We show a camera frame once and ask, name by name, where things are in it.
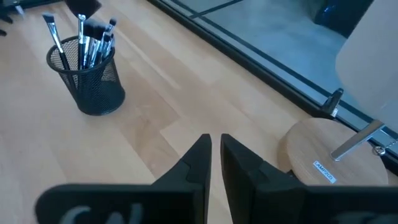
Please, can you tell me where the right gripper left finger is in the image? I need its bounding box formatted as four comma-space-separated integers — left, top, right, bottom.
34, 133, 213, 224

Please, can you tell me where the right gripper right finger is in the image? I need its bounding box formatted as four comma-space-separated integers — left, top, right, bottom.
220, 133, 398, 224

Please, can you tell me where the black mesh pencil cup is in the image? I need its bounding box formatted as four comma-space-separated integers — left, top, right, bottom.
45, 35, 126, 117

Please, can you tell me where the small black makeup brush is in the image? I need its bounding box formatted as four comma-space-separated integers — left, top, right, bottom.
97, 32, 112, 63
104, 34, 116, 58

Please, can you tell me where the flat-top makeup brush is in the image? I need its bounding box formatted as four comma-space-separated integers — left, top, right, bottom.
90, 19, 108, 67

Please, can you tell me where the thin black makeup brush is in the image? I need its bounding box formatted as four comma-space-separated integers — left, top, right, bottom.
101, 17, 118, 60

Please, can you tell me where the large round-head makeup brush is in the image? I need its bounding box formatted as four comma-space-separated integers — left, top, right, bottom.
82, 17, 96, 68

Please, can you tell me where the angled-head black makeup brush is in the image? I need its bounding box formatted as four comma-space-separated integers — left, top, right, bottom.
42, 12, 72, 72

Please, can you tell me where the fan makeup brush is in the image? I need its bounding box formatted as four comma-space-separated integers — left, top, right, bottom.
64, 0, 103, 71

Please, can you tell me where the white shade wooden base lamp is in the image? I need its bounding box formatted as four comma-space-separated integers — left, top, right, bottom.
277, 0, 398, 187

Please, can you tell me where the black bag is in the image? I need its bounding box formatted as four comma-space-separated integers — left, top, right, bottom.
313, 0, 374, 39

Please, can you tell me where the black frame clamp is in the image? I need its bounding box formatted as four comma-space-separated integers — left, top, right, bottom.
321, 87, 345, 119

